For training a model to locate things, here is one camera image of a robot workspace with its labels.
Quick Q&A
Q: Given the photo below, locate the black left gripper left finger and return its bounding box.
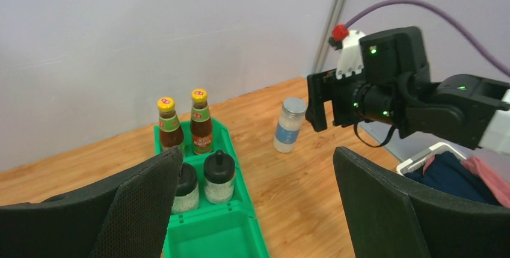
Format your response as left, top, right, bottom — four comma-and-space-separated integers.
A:
1, 147, 183, 257

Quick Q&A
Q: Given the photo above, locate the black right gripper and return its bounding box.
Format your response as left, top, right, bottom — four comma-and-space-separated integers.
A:
305, 70, 365, 132

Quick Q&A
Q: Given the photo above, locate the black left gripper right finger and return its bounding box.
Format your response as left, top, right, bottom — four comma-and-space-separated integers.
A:
333, 147, 509, 257

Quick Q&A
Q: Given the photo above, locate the silver lid spice jar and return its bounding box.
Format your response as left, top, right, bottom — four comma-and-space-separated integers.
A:
273, 97, 307, 153

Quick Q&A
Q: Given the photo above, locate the black cap salt jar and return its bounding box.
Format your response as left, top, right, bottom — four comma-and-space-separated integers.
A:
172, 162, 200, 215

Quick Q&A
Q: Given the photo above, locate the yellow cap sauce bottle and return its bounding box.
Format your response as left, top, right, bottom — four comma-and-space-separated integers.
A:
190, 88, 213, 155
157, 97, 185, 153

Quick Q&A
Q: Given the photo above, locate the black cap white powder jar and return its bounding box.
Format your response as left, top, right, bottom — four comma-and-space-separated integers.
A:
203, 150, 235, 204

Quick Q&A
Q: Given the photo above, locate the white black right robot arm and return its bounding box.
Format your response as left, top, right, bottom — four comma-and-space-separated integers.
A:
306, 26, 509, 154

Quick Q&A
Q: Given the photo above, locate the white plastic basket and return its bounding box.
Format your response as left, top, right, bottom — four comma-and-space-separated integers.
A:
396, 142, 467, 175

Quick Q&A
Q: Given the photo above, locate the dark blue cloth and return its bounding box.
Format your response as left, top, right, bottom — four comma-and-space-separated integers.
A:
404, 152, 502, 206

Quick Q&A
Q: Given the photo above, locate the green plastic triple bin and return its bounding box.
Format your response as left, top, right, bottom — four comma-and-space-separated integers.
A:
162, 119, 269, 257

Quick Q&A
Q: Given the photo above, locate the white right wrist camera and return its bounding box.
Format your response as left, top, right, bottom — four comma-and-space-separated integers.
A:
328, 24, 365, 80

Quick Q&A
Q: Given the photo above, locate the right aluminium corner post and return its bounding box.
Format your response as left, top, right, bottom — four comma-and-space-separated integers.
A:
310, 0, 347, 73

